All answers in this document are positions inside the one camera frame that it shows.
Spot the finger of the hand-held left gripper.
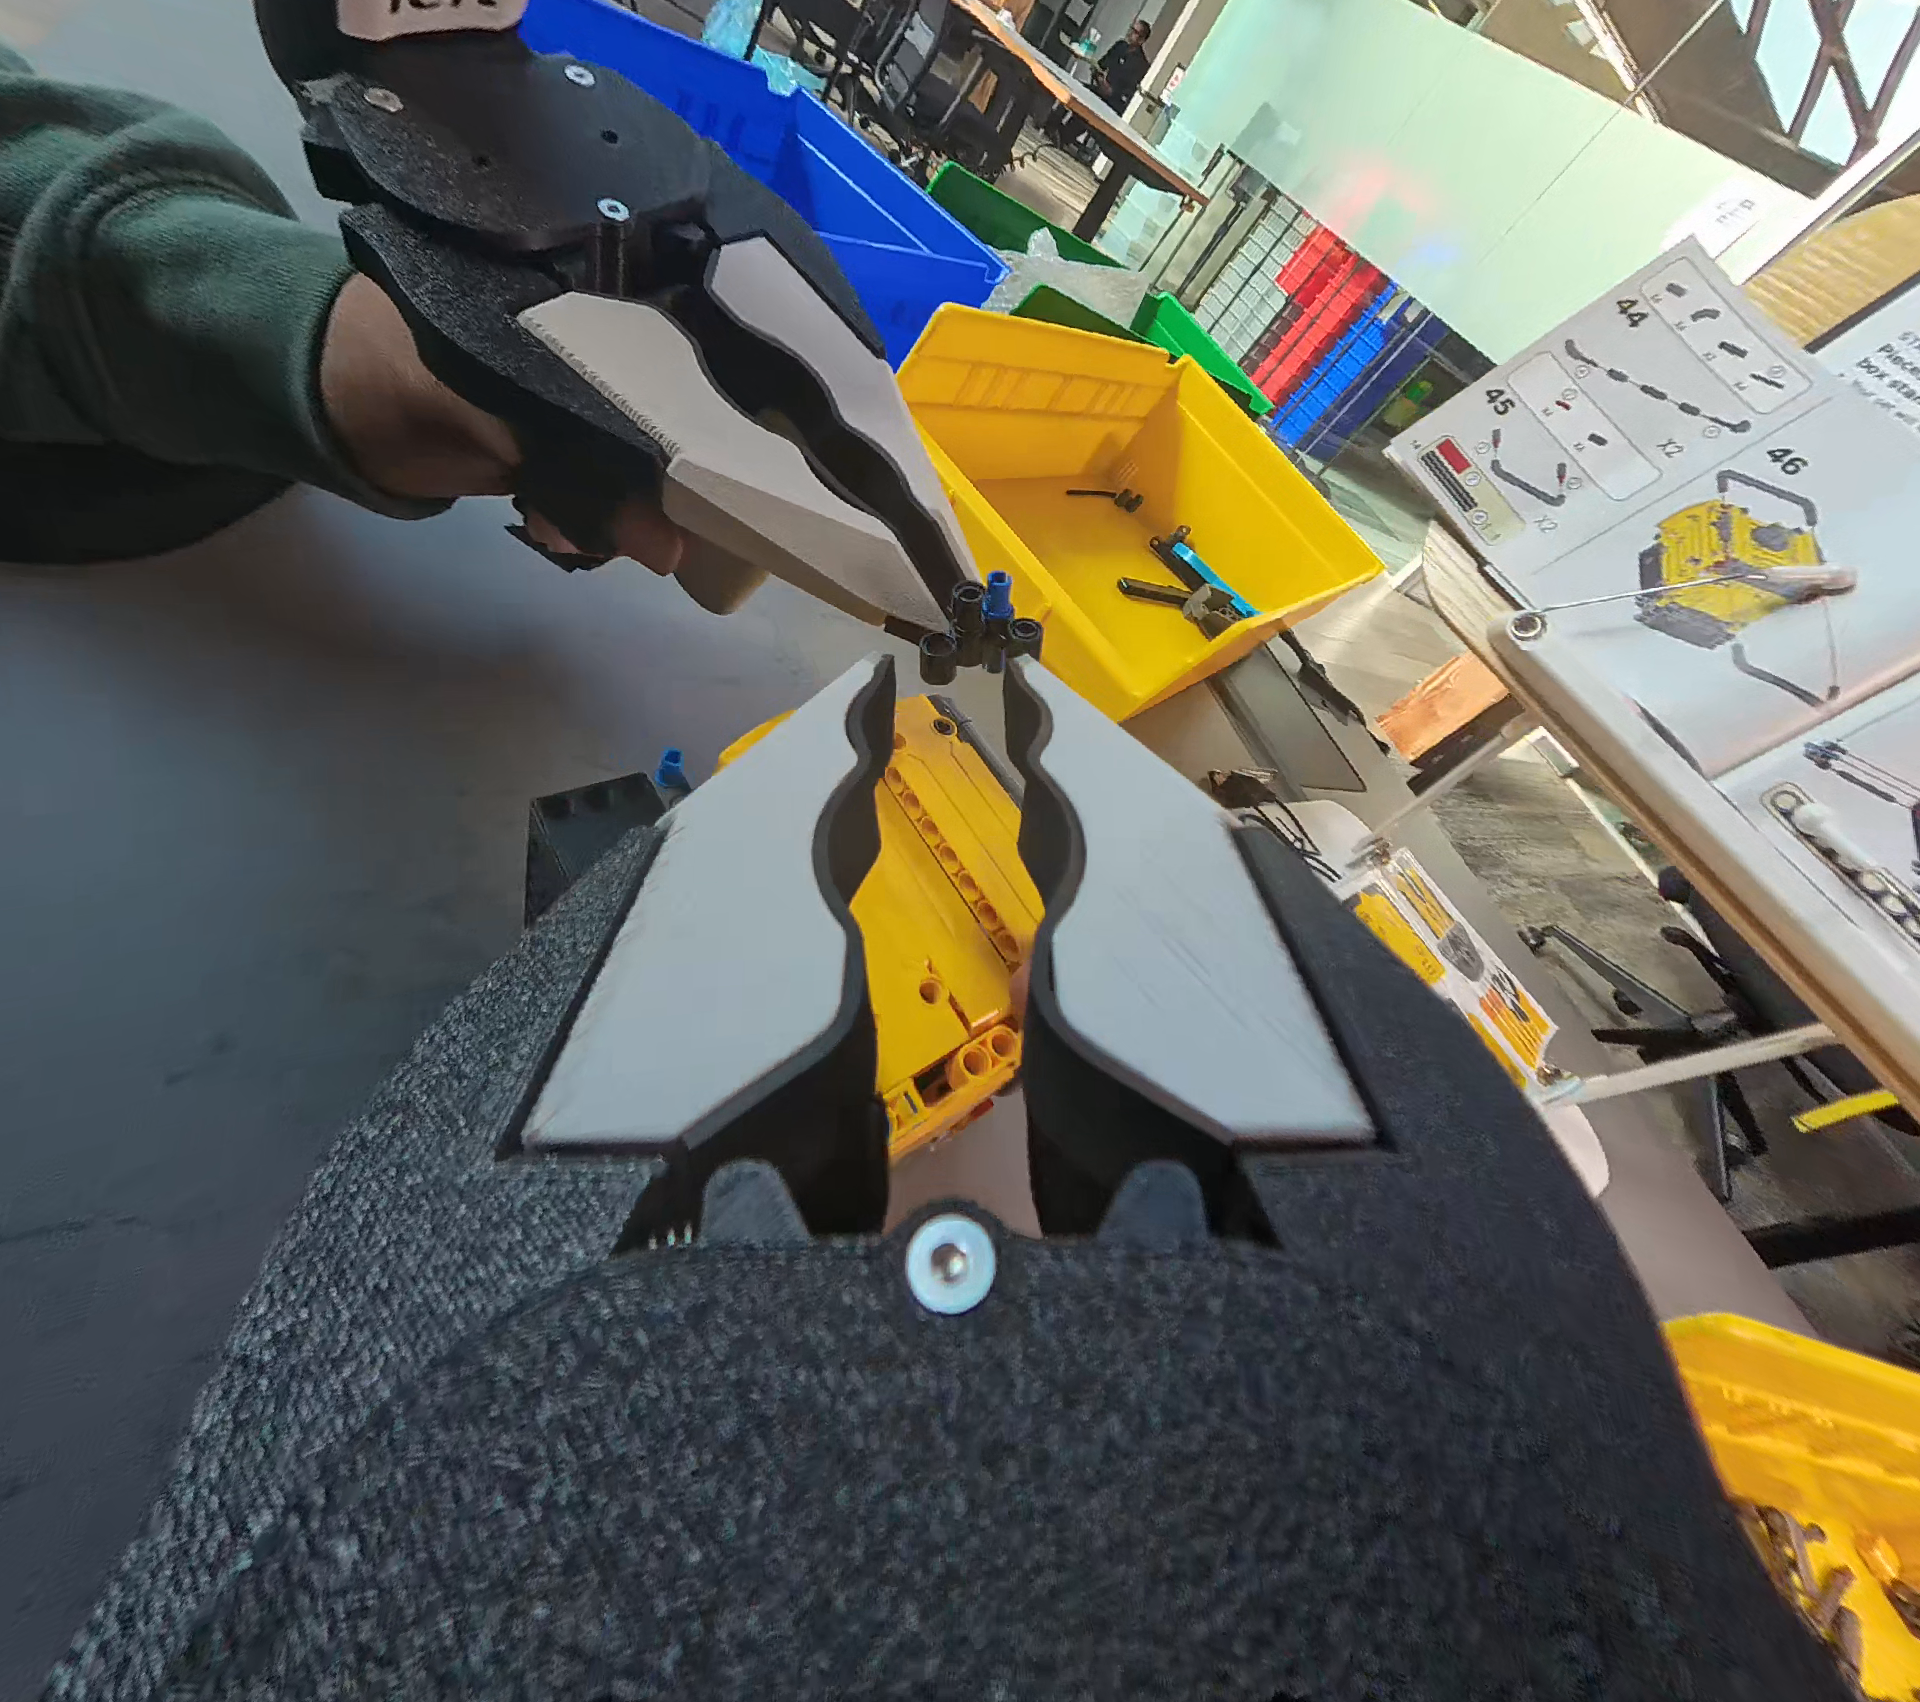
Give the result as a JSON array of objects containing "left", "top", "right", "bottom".
[
  {"left": 702, "top": 236, "right": 988, "bottom": 600},
  {"left": 515, "top": 294, "right": 950, "bottom": 630}
]

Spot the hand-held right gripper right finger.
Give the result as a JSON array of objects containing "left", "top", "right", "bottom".
[{"left": 1002, "top": 654, "right": 1378, "bottom": 1145}]

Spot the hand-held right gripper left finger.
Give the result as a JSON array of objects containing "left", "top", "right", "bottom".
[{"left": 515, "top": 652, "right": 902, "bottom": 1150}]

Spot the yellow lego vehicle model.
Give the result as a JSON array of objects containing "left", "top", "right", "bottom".
[{"left": 522, "top": 687, "right": 1053, "bottom": 1166}]

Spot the black lego connector assembly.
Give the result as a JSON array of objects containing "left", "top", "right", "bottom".
[{"left": 918, "top": 571, "right": 1044, "bottom": 687}]

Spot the person's left forearm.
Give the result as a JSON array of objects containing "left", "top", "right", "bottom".
[{"left": 0, "top": 45, "right": 453, "bottom": 519}]

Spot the lego sticker sheet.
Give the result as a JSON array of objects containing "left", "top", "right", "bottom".
[{"left": 1342, "top": 849, "right": 1561, "bottom": 1090}]

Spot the light blue lego piece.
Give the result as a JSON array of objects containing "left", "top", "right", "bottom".
[{"left": 1151, "top": 526, "right": 1262, "bottom": 627}]

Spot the lego instruction booklet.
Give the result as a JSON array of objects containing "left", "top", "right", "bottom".
[{"left": 1382, "top": 232, "right": 1920, "bottom": 945}]

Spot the pile of mixed lego parts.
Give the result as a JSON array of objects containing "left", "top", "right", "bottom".
[{"left": 1738, "top": 1500, "right": 1884, "bottom": 1702}]

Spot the person's left hand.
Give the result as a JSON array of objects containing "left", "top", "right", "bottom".
[{"left": 318, "top": 273, "right": 685, "bottom": 579}]

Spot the blue plastic bin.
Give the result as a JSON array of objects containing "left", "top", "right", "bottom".
[
  {"left": 515, "top": 0, "right": 800, "bottom": 191},
  {"left": 782, "top": 87, "right": 1009, "bottom": 369}
]

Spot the yellow plastic bin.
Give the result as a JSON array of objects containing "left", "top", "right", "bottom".
[{"left": 894, "top": 302, "right": 1386, "bottom": 722}]

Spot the green plastic bin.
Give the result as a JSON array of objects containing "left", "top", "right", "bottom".
[
  {"left": 1013, "top": 284, "right": 1273, "bottom": 423},
  {"left": 925, "top": 160, "right": 1118, "bottom": 271}
]

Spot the clear plastic bag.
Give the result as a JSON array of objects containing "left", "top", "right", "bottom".
[{"left": 981, "top": 231, "right": 1157, "bottom": 326}]

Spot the dark flat panel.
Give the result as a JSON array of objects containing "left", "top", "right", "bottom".
[{"left": 1213, "top": 637, "right": 1368, "bottom": 800}]

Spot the black curved tool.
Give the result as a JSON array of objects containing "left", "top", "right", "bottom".
[{"left": 1275, "top": 627, "right": 1372, "bottom": 728}]

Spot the long wooden desk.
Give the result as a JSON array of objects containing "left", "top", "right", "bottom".
[{"left": 885, "top": 0, "right": 1210, "bottom": 220}]

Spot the stack of red bins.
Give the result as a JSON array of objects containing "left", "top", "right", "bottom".
[{"left": 1245, "top": 225, "right": 1389, "bottom": 391}]

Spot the stack of blue bins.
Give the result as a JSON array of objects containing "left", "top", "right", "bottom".
[{"left": 1273, "top": 294, "right": 1453, "bottom": 463}]

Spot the white book stand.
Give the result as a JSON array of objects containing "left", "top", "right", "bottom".
[{"left": 1228, "top": 549, "right": 1920, "bottom": 1187}]

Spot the yellow divided parts bin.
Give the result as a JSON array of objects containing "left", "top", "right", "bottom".
[{"left": 1663, "top": 1312, "right": 1920, "bottom": 1702}]

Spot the black cable bundle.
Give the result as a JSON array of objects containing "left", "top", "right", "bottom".
[{"left": 1223, "top": 804, "right": 1342, "bottom": 883}]

